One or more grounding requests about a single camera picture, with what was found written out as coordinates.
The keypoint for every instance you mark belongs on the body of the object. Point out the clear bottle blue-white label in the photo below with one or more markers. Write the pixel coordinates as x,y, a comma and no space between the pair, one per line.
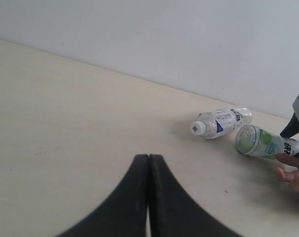
217,123

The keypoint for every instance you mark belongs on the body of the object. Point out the person's open hand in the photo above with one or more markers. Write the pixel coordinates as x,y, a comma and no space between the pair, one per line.
292,178

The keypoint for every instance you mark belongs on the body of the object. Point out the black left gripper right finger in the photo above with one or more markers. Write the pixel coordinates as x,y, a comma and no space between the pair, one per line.
173,212

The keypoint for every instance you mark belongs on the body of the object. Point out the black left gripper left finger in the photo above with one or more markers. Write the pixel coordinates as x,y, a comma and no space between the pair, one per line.
123,213

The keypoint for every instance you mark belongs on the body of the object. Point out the clear bottle lime label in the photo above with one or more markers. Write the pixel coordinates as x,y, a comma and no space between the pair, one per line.
254,141

